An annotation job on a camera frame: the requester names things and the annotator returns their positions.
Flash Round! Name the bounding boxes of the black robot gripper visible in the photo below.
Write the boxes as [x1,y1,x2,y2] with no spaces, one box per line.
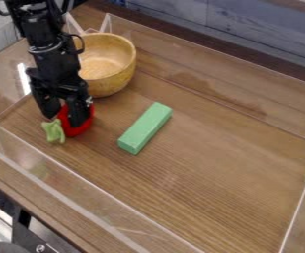
[26,33,91,127]

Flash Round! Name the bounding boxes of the red plush strawberry toy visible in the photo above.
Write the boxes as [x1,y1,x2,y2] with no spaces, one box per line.
[42,105,94,144]

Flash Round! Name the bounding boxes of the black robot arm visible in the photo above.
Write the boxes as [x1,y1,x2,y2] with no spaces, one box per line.
[0,0,91,127]

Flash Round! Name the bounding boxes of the wooden bowl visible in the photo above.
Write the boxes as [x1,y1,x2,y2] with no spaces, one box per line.
[79,33,138,98]

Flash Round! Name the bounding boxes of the green rectangular block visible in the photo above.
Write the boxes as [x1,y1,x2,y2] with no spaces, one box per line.
[118,102,173,155]

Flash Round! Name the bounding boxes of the black metal stand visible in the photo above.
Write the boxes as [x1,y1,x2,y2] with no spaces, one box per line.
[11,208,73,253]

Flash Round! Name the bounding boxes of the clear acrylic tray wall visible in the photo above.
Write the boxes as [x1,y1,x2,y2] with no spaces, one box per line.
[0,9,305,253]

